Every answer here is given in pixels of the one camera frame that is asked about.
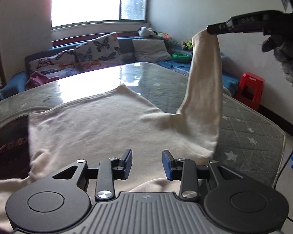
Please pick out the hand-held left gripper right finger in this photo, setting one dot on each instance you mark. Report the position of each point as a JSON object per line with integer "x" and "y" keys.
{"x": 167, "y": 164}

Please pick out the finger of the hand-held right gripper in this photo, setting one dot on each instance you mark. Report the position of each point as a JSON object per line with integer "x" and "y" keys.
{"x": 246, "y": 24}

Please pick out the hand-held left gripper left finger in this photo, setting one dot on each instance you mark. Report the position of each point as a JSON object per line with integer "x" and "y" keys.
{"x": 127, "y": 163}

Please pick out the cream sweatshirt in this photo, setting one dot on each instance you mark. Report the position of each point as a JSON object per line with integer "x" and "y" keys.
{"x": 100, "y": 121}

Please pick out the person's right hand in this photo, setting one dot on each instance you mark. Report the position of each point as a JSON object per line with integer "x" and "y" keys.
{"x": 290, "y": 58}

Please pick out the brown and green plush toy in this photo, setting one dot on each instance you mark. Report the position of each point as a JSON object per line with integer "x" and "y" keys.
{"x": 187, "y": 44}

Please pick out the red plastic stool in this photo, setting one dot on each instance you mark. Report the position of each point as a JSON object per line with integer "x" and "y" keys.
{"x": 250, "y": 87}

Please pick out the green bowl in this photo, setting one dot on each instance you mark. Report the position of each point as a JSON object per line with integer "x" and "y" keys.
{"x": 182, "y": 57}

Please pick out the orange and green toy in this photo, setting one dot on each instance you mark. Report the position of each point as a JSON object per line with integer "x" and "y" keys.
{"x": 164, "y": 36}

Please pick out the plain grey cushion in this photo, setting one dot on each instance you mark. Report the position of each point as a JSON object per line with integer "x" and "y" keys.
{"x": 150, "y": 50}

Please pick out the panda plush toy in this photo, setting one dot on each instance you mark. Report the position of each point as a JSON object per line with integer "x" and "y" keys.
{"x": 146, "y": 31}

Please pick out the large butterfly print cushion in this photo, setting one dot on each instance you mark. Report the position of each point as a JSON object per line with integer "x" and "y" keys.
{"x": 100, "y": 51}

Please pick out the pink crumpled cloth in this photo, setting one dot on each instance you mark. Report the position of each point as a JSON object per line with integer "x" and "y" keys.
{"x": 39, "y": 80}

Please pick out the blue corner sofa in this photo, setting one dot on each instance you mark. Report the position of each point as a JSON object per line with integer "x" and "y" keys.
{"x": 17, "y": 82}

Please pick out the window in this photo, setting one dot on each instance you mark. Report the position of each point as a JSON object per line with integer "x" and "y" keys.
{"x": 88, "y": 2}

